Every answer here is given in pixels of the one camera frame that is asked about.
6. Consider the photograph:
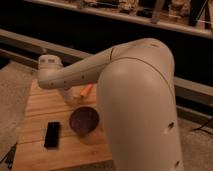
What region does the black rectangular block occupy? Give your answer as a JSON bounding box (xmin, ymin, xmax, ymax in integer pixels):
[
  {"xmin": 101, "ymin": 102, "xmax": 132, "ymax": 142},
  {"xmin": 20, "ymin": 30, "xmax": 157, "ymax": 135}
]
[{"xmin": 44, "ymin": 122, "xmax": 61, "ymax": 148}]

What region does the wooden board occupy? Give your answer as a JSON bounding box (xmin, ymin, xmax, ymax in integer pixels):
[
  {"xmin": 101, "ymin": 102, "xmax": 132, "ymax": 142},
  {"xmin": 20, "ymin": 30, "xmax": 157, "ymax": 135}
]
[{"xmin": 12, "ymin": 80, "xmax": 112, "ymax": 171}]

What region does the dark purple bowl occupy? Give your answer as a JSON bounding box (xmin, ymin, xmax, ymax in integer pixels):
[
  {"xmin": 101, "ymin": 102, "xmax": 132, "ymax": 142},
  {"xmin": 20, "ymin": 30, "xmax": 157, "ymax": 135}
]
[{"xmin": 69, "ymin": 106, "xmax": 99, "ymax": 136}]

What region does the orange carrot toy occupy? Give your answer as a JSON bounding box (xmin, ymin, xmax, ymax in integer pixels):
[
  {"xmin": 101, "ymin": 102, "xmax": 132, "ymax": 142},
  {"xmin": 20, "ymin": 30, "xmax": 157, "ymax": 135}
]
[{"xmin": 80, "ymin": 84, "xmax": 93, "ymax": 98}]

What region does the background shelf with clutter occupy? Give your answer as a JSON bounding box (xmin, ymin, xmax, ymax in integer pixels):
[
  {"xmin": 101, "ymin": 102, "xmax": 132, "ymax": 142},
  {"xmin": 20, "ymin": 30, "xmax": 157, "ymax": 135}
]
[{"xmin": 25, "ymin": 0, "xmax": 213, "ymax": 39}]

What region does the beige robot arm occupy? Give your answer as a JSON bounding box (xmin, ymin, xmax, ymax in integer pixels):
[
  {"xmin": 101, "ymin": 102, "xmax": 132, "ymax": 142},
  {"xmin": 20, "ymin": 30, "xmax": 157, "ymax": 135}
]
[{"xmin": 38, "ymin": 38, "xmax": 184, "ymax": 171}]

